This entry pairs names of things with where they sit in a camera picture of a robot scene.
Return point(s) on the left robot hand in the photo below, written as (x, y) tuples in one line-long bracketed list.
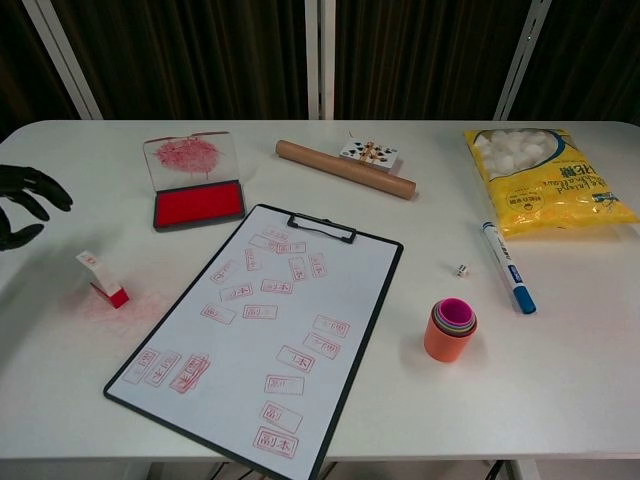
[(25, 187)]

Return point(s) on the red and white stamp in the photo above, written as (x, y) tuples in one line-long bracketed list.
[(105, 280)]

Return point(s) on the red ink pad case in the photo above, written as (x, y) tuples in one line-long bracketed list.
[(197, 205)]

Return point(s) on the wooden rolling pin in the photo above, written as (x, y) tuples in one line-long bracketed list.
[(320, 161)]

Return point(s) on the black rimmed white clipboard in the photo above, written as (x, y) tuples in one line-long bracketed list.
[(280, 340)]

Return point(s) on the playing cards deck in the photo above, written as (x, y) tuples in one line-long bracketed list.
[(372, 155)]

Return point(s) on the small white die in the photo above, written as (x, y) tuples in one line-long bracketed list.
[(460, 270)]

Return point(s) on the stacked colourful cups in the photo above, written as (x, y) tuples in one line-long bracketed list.
[(447, 340)]

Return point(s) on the blue white marker pen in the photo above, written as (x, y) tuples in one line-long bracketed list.
[(507, 265)]

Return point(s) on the yellow snack bag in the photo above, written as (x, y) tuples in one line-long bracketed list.
[(550, 200)]

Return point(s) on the white partition post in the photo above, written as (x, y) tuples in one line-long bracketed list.
[(320, 60), (62, 60), (522, 60)]

